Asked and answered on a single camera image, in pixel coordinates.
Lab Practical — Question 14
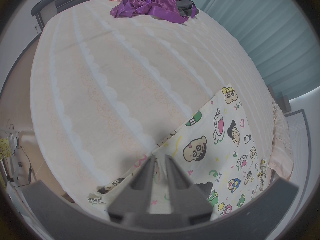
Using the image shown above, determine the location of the pink striped pillow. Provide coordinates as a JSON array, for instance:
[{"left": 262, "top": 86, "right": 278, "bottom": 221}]
[{"left": 267, "top": 101, "right": 294, "bottom": 178}]

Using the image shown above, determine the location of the pile of clothes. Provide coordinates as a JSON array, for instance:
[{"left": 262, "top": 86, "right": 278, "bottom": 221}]
[{"left": 109, "top": 0, "right": 200, "bottom": 24}]

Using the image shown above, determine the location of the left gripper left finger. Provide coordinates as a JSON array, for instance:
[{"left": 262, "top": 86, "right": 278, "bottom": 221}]
[{"left": 107, "top": 156, "right": 157, "bottom": 218}]

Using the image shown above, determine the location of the dark grey chest of drawers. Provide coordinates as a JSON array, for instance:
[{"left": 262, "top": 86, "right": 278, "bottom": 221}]
[{"left": 31, "top": 0, "right": 119, "bottom": 31}]

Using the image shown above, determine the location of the bed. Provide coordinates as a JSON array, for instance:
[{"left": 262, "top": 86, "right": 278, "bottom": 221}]
[{"left": 29, "top": 0, "right": 312, "bottom": 209}]

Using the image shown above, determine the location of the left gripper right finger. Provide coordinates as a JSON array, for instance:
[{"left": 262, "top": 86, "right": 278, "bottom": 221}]
[{"left": 164, "top": 155, "right": 213, "bottom": 217}]

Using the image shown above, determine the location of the grey bedside table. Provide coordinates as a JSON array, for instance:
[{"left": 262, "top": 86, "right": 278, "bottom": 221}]
[{"left": 267, "top": 85, "right": 292, "bottom": 113}]

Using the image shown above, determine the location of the blue-green curtain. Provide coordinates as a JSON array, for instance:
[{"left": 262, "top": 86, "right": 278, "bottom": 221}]
[{"left": 197, "top": 0, "right": 320, "bottom": 107}]

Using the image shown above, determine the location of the white printed pyjama top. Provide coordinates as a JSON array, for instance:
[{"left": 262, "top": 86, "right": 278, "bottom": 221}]
[{"left": 86, "top": 83, "right": 272, "bottom": 218}]

